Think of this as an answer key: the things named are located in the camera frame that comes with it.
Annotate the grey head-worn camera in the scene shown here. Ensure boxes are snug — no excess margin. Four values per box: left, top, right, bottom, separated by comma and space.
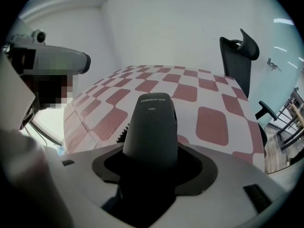
6, 28, 92, 76

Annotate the red white checkered tablecloth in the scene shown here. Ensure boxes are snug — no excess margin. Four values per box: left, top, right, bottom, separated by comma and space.
63, 64, 267, 166

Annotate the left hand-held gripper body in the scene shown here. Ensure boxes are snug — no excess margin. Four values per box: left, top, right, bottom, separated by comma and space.
0, 48, 73, 228

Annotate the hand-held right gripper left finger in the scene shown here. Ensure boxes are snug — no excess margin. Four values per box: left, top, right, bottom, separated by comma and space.
57, 144, 136, 228

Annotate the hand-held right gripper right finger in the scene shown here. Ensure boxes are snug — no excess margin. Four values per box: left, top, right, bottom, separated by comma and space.
135, 143, 293, 228

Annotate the metal door handle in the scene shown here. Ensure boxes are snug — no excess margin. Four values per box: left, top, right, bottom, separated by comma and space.
266, 57, 283, 73

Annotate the black office chair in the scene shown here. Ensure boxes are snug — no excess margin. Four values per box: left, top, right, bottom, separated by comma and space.
218, 28, 279, 150

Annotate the person's face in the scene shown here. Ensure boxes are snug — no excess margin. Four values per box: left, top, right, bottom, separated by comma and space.
20, 73, 80, 111

